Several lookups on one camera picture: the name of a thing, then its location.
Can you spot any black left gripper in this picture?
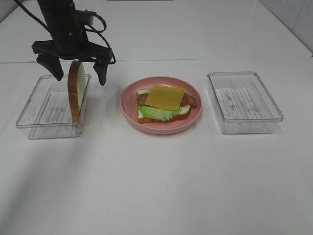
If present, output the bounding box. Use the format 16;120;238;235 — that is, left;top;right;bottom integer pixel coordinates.
32;9;115;86

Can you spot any bread slice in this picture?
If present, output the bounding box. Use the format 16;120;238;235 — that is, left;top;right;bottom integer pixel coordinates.
67;61;86;122
137;105;192;124

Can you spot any green lettuce leaf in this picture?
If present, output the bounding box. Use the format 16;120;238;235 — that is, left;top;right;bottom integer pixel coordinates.
136;90;183;123

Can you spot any yellow cheese slice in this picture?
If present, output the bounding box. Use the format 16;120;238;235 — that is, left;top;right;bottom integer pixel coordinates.
145;85;185;111

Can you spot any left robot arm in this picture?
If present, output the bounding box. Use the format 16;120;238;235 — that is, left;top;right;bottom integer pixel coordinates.
32;0;116;86

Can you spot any left clear plastic tray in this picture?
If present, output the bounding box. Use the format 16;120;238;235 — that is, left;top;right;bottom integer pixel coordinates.
16;74;91;140

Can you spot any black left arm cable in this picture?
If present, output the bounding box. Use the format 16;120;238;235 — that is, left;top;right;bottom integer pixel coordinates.
13;0;116;65

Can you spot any pink round plate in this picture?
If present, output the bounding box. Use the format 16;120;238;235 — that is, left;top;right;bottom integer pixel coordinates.
120;76;202;135

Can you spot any right clear plastic tray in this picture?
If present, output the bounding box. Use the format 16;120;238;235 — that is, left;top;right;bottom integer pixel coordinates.
207;71;284;134

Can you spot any bacon strip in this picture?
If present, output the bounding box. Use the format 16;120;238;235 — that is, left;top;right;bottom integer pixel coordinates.
180;93;197;108
136;93;149;106

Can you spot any clear plastic tray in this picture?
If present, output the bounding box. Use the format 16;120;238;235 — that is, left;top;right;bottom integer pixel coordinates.
207;71;284;134
16;74;91;140

